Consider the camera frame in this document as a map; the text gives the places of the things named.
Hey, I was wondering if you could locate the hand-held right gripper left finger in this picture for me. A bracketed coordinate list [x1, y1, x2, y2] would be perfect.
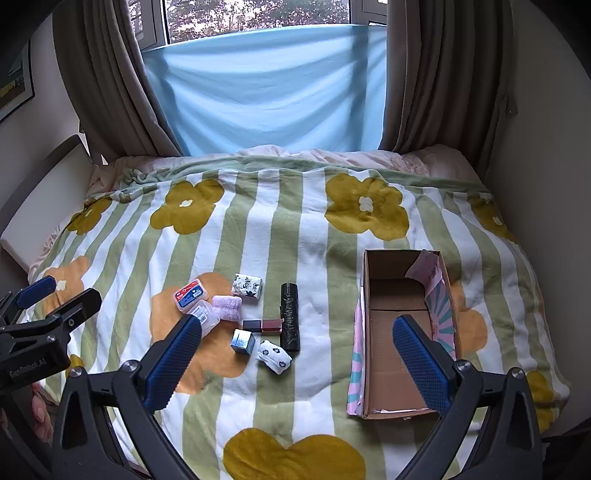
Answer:
[52, 314, 204, 480]

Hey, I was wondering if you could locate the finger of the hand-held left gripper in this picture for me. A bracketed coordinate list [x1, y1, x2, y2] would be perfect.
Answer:
[0, 288, 102, 344]
[0, 275, 57, 325]

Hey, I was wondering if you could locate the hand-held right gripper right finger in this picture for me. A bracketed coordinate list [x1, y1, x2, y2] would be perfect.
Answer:
[392, 315, 543, 480]

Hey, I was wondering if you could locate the white label clear plastic box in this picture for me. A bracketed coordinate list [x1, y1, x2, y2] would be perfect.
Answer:
[187, 299, 221, 335]

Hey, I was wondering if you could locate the red label clear plastic box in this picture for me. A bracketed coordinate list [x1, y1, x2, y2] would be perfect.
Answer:
[172, 277, 218, 315]

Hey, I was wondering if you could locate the small blue box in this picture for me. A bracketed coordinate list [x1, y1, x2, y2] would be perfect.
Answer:
[230, 329, 257, 356]

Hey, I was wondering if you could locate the cardboard box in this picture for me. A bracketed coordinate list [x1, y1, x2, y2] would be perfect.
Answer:
[346, 249, 462, 421]

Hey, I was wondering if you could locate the purple towel roll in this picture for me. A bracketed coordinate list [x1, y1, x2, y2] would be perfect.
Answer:
[211, 294, 243, 324]

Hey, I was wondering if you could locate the white sock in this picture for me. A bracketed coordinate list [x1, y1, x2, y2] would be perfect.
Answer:
[255, 340, 293, 376]

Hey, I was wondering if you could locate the black garbage bag roll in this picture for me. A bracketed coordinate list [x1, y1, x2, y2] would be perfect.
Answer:
[278, 282, 302, 352]

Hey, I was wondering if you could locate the person's left hand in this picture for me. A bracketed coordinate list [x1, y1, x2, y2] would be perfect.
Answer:
[0, 382, 53, 437]

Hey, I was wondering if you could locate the white headboard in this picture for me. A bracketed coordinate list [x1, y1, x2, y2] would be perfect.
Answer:
[0, 134, 95, 273]

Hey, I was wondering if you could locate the red and black lipstick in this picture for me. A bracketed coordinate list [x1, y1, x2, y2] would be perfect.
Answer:
[242, 318, 283, 334]

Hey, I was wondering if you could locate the black and white tissue pack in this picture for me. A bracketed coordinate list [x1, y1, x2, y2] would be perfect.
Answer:
[231, 272, 265, 303]

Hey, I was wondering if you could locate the striped flower blanket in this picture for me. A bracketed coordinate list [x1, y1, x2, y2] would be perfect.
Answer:
[28, 164, 571, 480]

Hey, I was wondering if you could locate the pink quilt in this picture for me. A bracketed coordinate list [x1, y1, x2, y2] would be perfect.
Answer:
[85, 144, 485, 195]

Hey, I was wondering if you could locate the brown curtain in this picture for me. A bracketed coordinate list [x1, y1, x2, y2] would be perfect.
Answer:
[379, 0, 513, 185]
[52, 0, 183, 160]

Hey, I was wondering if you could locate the light blue sheet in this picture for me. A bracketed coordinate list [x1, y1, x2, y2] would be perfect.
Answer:
[139, 23, 389, 158]

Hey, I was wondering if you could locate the window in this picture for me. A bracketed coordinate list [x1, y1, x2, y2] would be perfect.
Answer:
[134, 0, 389, 49]

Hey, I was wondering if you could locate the framed wall poster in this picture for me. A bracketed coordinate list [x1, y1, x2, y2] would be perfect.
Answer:
[0, 39, 37, 123]

